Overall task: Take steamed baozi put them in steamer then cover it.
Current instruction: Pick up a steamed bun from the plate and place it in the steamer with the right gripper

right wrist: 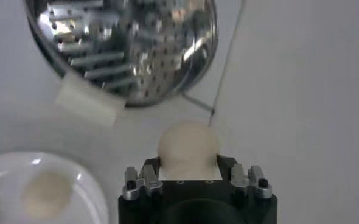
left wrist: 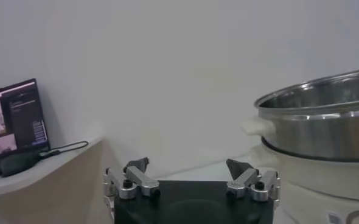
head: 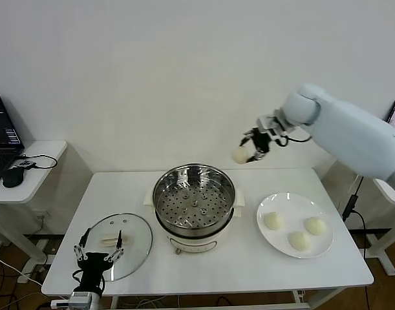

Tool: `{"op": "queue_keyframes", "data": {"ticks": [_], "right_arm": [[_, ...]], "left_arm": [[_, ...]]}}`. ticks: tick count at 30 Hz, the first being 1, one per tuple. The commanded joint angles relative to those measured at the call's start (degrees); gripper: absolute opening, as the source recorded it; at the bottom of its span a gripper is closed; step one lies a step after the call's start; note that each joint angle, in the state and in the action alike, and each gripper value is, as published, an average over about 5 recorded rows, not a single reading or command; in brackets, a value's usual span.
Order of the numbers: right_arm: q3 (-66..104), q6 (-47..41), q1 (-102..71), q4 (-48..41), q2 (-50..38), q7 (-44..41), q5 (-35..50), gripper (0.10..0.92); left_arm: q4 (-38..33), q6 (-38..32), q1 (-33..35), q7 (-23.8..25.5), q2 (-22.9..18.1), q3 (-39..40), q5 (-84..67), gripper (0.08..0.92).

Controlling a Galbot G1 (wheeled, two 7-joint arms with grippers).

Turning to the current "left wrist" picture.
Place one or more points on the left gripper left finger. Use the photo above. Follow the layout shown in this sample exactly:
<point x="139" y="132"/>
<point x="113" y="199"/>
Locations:
<point x="140" y="179"/>

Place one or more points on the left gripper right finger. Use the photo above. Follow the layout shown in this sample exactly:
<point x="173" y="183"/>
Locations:
<point x="243" y="179"/>

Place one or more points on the stainless steel steamer pot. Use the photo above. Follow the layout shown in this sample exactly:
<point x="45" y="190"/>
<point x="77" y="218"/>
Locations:
<point x="319" y="134"/>

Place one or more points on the cream electric cooker base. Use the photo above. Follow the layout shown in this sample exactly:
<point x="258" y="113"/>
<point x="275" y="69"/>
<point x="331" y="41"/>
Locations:
<point x="319" y="182"/>

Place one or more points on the white side desk with mouse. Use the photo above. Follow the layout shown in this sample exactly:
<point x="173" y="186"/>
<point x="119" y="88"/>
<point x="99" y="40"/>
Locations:
<point x="61" y="182"/>

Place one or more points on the black computer mouse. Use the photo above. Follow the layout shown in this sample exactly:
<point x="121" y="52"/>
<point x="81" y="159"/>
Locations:
<point x="18" y="162"/>

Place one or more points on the black laptop with dark screen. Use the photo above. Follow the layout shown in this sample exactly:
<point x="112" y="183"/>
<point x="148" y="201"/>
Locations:
<point x="18" y="118"/>

